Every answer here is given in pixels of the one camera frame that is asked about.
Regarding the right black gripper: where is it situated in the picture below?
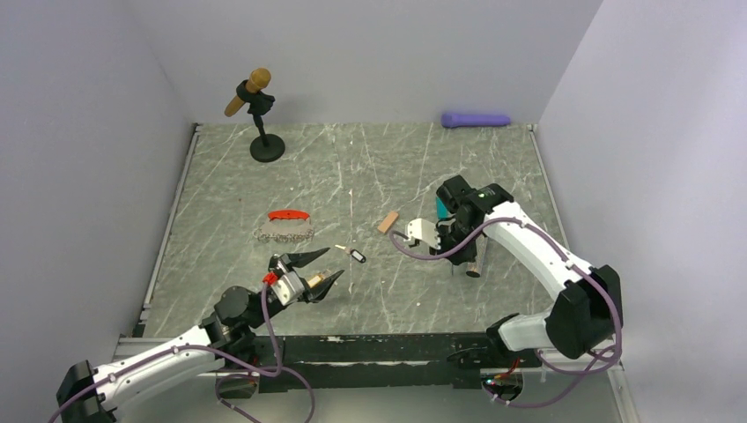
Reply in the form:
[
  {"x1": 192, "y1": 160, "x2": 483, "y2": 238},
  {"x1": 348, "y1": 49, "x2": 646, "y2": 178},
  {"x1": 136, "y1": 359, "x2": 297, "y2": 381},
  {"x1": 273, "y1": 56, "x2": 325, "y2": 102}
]
[{"x1": 429, "y1": 219, "x2": 480, "y2": 265}]

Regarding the red handled metal keyring holder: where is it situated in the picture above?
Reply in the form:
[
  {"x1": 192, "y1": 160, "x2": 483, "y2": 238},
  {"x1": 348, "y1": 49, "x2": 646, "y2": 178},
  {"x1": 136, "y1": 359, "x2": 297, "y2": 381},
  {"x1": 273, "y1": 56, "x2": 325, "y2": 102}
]
[{"x1": 254, "y1": 209, "x2": 315, "y2": 243}]

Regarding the yellow tagged key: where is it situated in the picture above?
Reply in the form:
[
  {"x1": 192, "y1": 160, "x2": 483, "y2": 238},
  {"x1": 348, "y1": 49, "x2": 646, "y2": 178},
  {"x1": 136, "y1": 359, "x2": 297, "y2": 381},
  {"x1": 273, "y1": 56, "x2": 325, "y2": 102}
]
[{"x1": 307, "y1": 271, "x2": 331, "y2": 289}]

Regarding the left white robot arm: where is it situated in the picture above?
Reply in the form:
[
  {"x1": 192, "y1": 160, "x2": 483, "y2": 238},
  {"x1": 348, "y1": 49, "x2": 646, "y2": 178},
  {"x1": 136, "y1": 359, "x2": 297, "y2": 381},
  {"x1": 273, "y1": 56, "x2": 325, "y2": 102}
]
[{"x1": 50, "y1": 249, "x2": 343, "y2": 422}]

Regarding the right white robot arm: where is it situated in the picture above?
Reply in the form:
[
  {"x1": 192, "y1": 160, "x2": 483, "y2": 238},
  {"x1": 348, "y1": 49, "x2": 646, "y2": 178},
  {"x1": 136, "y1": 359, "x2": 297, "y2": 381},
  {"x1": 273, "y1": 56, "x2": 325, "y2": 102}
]
[{"x1": 431, "y1": 175, "x2": 623, "y2": 367}]

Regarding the teal block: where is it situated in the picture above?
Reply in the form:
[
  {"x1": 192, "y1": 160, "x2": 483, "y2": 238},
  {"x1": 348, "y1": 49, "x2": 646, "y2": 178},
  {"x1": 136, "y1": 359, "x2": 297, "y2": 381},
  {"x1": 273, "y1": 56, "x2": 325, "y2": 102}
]
[{"x1": 435, "y1": 197, "x2": 449, "y2": 219}]

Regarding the brown wooden block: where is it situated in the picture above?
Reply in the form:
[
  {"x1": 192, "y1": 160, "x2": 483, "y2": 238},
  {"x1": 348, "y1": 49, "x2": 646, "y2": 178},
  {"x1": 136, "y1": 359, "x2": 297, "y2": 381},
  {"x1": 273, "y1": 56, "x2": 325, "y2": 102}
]
[{"x1": 377, "y1": 211, "x2": 399, "y2": 234}]

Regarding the purple cylinder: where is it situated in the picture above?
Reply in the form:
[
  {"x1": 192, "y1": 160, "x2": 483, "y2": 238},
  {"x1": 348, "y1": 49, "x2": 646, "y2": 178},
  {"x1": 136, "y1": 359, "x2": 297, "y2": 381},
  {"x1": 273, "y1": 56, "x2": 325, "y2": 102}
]
[{"x1": 440, "y1": 112, "x2": 512, "y2": 129}]

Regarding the black microphone stand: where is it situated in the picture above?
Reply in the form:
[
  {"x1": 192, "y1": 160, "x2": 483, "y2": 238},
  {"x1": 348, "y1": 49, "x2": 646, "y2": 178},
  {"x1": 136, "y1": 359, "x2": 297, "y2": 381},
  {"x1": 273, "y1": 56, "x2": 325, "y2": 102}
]
[{"x1": 250, "y1": 115, "x2": 285, "y2": 163}]

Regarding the brown microphone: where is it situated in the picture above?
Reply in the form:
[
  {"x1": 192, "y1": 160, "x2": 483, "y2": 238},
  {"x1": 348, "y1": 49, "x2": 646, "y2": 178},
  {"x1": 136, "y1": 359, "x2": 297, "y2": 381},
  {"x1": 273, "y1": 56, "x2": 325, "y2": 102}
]
[{"x1": 224, "y1": 68, "x2": 275, "y2": 117}]

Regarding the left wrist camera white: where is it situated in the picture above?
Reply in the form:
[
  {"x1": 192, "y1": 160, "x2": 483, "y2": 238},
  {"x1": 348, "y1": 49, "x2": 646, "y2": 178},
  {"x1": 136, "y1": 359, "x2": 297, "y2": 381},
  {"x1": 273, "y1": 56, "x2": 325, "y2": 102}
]
[{"x1": 263, "y1": 271, "x2": 306, "y2": 306}]

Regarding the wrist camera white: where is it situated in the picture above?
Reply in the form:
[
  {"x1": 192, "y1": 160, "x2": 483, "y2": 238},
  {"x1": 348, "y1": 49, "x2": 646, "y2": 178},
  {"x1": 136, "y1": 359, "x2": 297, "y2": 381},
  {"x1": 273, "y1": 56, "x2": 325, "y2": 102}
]
[
  {"x1": 405, "y1": 218, "x2": 440, "y2": 250},
  {"x1": 263, "y1": 271, "x2": 306, "y2": 306}
]

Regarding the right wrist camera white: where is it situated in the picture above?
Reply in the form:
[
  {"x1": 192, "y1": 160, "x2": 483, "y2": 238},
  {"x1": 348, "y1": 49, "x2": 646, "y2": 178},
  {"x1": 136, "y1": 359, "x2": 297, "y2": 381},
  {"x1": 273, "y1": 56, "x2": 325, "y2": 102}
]
[{"x1": 405, "y1": 218, "x2": 440, "y2": 250}]

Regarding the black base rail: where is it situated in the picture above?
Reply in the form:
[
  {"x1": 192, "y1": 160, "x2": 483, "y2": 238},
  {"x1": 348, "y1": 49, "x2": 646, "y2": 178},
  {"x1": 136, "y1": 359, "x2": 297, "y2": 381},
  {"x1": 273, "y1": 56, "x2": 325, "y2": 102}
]
[{"x1": 195, "y1": 331, "x2": 544, "y2": 393}]

